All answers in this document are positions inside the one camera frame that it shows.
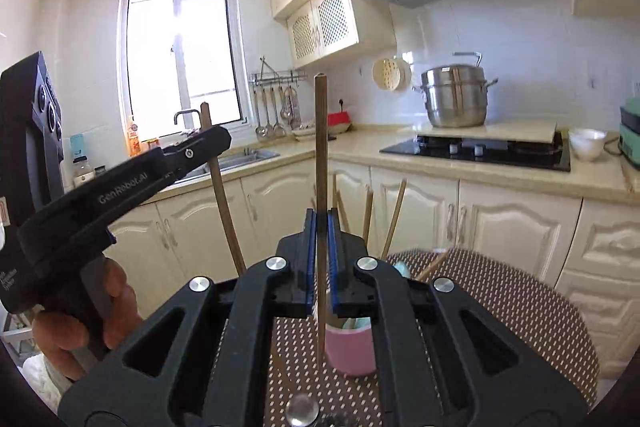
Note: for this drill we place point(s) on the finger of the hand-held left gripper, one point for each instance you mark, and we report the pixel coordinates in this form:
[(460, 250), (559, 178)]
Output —
[(200, 147)]

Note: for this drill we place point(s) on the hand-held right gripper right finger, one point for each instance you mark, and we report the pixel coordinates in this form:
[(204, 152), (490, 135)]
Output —
[(334, 257)]

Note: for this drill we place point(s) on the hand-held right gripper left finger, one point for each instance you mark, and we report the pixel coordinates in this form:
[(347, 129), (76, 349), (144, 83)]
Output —
[(310, 257)]

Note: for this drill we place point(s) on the brown wooden chopstick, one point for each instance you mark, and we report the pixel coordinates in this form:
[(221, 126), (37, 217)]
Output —
[(395, 217), (432, 266), (225, 217), (321, 132), (368, 212)]

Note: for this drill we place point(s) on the light green spoon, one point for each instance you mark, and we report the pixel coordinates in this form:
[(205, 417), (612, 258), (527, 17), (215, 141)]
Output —
[(401, 269)]

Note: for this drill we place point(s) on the pink cup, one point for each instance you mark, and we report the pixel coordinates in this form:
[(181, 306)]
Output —
[(350, 352)]

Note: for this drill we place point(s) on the person's left hand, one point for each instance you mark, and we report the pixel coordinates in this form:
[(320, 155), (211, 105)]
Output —
[(122, 302)]

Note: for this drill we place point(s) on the metal faucet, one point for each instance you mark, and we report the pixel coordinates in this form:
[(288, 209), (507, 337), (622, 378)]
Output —
[(182, 114)]

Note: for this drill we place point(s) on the blue packet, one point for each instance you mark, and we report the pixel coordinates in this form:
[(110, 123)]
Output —
[(77, 147)]

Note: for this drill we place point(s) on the small orange box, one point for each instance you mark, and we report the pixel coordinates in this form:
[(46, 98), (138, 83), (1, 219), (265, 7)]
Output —
[(152, 144)]

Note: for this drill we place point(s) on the steel sink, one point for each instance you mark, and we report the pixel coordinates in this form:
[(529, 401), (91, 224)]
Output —
[(250, 157)]

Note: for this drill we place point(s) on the hanging metal ladle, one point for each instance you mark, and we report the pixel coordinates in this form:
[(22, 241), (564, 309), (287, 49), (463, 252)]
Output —
[(270, 127), (260, 129), (279, 127)]

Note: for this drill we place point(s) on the orange bottle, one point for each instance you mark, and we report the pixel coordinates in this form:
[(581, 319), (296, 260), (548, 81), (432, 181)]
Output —
[(135, 139)]

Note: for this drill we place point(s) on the small dark jar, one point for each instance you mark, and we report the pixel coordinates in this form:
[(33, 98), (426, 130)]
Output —
[(100, 171)]

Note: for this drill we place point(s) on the hanging metal skimmer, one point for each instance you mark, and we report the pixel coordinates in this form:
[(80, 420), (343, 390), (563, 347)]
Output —
[(290, 112)]

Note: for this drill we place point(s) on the kitchen window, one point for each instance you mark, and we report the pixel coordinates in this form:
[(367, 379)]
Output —
[(150, 57)]

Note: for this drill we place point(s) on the white plate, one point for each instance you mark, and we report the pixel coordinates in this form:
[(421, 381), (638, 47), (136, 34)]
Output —
[(303, 133)]

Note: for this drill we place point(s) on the red container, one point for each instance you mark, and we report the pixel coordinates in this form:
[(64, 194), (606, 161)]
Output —
[(340, 123)]

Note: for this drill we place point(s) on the black gas stove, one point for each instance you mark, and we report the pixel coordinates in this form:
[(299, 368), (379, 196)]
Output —
[(425, 152)]

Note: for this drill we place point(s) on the metal spoon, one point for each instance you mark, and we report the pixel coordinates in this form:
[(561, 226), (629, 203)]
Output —
[(302, 409)]

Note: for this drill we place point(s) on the brown dotted tablecloth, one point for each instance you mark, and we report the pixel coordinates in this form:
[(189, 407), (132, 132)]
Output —
[(500, 307)]

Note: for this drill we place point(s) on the cream kitchen base cabinets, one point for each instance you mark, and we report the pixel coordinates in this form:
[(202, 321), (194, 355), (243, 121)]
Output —
[(515, 222)]

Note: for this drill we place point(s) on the round cream hanging strainer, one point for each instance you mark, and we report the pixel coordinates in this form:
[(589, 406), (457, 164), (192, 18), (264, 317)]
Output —
[(390, 74)]

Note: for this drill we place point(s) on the steel steamer pot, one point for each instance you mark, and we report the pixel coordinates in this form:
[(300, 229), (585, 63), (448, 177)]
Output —
[(455, 107)]

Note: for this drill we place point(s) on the cream stove cover board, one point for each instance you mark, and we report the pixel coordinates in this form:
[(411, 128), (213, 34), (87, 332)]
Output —
[(520, 132)]

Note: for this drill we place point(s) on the white bowl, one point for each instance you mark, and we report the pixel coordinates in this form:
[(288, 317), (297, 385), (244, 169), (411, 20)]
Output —
[(587, 144)]

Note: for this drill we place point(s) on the green kitchen appliance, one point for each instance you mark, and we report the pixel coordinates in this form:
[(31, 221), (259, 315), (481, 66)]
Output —
[(631, 132)]

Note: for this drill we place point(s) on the metal wall utensil rack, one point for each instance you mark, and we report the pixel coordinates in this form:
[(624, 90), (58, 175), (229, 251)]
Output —
[(277, 77)]

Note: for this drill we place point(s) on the cream lattice door wall cabinet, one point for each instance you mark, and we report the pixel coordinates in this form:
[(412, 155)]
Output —
[(330, 24)]

